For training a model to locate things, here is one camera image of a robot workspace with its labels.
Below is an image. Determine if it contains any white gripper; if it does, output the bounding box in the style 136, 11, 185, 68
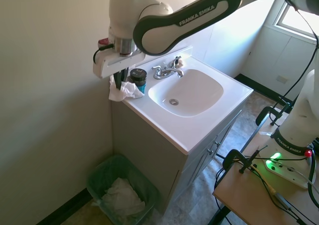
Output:
92, 51, 146, 89

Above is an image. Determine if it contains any green plastic trash bin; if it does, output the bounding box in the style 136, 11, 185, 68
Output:
86, 154, 160, 225

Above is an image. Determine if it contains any white tissue pile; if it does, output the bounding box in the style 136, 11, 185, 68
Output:
100, 177, 147, 218

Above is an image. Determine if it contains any blue jar with black lid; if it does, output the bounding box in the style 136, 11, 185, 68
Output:
129, 68, 147, 93

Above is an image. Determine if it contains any chrome sink faucet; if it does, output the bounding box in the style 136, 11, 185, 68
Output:
151, 56, 185, 81

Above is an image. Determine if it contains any grey vanity cabinet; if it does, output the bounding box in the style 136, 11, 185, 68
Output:
110, 100, 243, 216

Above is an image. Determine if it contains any white vanity sink top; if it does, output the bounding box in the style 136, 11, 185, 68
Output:
121, 45, 255, 156

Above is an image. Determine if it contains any black C-clamp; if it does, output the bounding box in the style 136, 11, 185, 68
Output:
255, 102, 293, 126
222, 145, 268, 174

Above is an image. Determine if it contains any black baseboard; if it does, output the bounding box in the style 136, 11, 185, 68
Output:
31, 187, 93, 225

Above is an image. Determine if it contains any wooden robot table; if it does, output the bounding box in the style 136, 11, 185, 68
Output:
212, 125, 319, 225

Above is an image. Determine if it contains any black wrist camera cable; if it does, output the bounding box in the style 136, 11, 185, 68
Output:
93, 44, 115, 63

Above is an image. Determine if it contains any yellow cable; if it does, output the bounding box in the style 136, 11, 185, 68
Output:
250, 163, 277, 196

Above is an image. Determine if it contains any window with white frame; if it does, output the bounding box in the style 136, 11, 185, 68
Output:
272, 0, 319, 39

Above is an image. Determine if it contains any long black arm cable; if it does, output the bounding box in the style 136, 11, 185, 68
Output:
276, 0, 319, 106

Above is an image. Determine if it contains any grey cable adapter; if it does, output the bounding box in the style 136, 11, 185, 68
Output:
273, 193, 293, 210

